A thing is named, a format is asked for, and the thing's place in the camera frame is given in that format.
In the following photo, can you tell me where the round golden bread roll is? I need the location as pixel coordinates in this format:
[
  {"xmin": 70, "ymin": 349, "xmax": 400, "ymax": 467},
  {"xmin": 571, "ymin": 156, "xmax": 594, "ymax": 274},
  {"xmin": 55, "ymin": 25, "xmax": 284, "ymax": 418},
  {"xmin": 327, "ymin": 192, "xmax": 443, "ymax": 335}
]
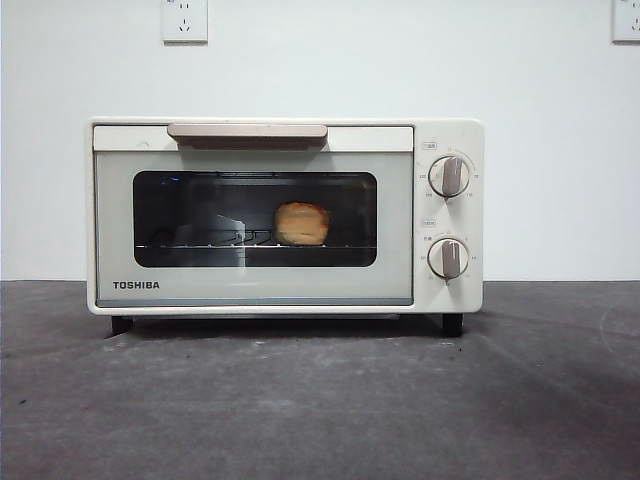
[{"xmin": 273, "ymin": 201, "xmax": 331, "ymax": 247}]

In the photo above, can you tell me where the oven door with beige handle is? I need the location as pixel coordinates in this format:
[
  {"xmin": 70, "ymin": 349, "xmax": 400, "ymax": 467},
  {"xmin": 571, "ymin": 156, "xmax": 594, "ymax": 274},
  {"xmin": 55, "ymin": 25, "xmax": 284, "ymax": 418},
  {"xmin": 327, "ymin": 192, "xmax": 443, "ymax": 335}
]
[{"xmin": 92, "ymin": 122, "xmax": 415, "ymax": 307}]

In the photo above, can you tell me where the white Toshiba toaster oven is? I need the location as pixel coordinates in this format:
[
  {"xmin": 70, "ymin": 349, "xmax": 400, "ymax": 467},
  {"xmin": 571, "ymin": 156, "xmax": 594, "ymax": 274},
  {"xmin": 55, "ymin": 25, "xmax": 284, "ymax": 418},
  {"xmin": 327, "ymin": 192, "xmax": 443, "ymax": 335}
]
[{"xmin": 84, "ymin": 117, "xmax": 485, "ymax": 337}]

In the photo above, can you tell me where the round timer knob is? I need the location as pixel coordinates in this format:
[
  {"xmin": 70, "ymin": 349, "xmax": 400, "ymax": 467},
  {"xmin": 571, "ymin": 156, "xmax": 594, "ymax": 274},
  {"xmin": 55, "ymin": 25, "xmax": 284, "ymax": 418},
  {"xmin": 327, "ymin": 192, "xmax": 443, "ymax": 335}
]
[{"xmin": 428, "ymin": 237, "xmax": 471, "ymax": 280}]

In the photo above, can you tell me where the round temperature knob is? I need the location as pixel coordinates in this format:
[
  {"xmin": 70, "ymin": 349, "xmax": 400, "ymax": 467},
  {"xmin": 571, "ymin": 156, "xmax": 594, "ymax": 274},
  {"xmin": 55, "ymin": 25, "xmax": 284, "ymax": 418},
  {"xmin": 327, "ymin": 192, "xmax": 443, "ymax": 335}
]
[{"xmin": 429, "ymin": 155, "xmax": 473, "ymax": 198}]

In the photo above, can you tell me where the white wall socket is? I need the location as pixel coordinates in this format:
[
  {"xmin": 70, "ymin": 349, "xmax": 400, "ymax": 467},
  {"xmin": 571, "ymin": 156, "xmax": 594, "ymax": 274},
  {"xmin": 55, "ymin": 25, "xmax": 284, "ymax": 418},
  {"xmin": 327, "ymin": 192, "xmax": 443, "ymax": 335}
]
[
  {"xmin": 162, "ymin": 0, "xmax": 209, "ymax": 44},
  {"xmin": 612, "ymin": 0, "xmax": 640, "ymax": 44}
]

